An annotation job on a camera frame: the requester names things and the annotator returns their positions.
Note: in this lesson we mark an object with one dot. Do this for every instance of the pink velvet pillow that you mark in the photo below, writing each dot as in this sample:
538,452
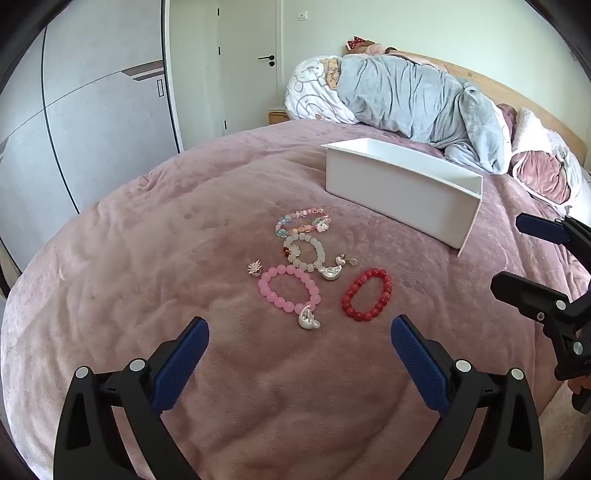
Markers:
540,173

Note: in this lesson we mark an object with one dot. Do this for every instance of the person's right hand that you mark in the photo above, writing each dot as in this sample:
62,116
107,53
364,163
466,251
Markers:
582,385

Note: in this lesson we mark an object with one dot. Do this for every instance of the white fluffy pillow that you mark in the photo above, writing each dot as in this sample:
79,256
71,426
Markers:
531,129

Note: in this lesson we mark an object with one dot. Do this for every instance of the pink plush bed blanket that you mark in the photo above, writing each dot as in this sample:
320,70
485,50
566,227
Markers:
184,207

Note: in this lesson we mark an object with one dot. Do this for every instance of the wooden headboard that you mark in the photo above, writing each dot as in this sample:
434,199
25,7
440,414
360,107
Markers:
531,92

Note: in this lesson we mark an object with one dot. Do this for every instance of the white printed pillow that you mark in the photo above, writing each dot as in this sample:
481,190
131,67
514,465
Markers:
309,92

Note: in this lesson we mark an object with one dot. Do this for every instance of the red polka dot bow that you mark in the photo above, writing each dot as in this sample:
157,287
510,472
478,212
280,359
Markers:
355,43

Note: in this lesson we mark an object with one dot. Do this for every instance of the grey blanket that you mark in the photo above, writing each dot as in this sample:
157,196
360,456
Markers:
406,101

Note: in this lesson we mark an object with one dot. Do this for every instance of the silver moon pendant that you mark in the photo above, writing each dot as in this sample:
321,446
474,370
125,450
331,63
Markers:
307,320

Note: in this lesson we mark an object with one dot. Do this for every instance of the white plastic box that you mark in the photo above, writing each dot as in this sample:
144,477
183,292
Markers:
392,194

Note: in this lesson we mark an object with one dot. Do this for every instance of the pink plush toy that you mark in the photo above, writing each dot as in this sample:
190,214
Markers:
376,47

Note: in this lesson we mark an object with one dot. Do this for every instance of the small silver flower charm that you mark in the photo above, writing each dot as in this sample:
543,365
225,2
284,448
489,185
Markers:
253,269

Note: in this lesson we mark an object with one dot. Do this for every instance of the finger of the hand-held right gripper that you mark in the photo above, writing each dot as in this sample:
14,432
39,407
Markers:
521,290
540,227

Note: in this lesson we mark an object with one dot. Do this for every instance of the grey wardrobe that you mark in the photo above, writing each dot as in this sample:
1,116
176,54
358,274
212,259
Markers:
101,115

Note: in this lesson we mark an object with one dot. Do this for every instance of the wooden nightstand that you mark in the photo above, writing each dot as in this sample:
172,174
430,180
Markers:
277,117

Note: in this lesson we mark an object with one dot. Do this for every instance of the silver heart pendant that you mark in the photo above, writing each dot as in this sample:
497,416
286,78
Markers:
333,272

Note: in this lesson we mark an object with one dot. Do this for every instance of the white door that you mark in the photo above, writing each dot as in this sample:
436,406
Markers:
249,83

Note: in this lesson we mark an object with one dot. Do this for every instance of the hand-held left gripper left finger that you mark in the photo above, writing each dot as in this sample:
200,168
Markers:
180,364

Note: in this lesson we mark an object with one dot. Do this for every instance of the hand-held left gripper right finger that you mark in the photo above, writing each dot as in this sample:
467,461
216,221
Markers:
415,360

